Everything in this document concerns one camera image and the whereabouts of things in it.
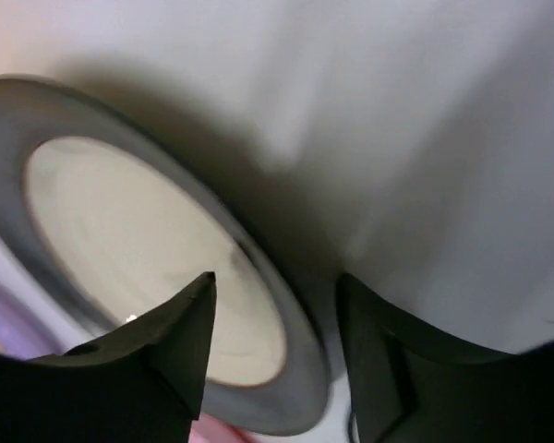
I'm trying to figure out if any dark rimmed plate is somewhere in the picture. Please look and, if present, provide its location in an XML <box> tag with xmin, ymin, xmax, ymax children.
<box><xmin>0</xmin><ymin>77</ymin><xmax>330</xmax><ymax>437</ymax></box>

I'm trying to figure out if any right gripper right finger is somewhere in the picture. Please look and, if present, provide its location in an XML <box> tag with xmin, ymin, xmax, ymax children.
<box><xmin>336</xmin><ymin>273</ymin><xmax>554</xmax><ymax>442</ymax></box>

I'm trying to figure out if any middle purple plate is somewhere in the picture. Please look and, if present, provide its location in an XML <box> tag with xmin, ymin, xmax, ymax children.
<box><xmin>0</xmin><ymin>285</ymin><xmax>62</xmax><ymax>360</ymax></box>

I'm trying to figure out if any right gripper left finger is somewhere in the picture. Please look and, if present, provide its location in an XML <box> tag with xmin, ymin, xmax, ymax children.
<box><xmin>0</xmin><ymin>271</ymin><xmax>216</xmax><ymax>442</ymax></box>

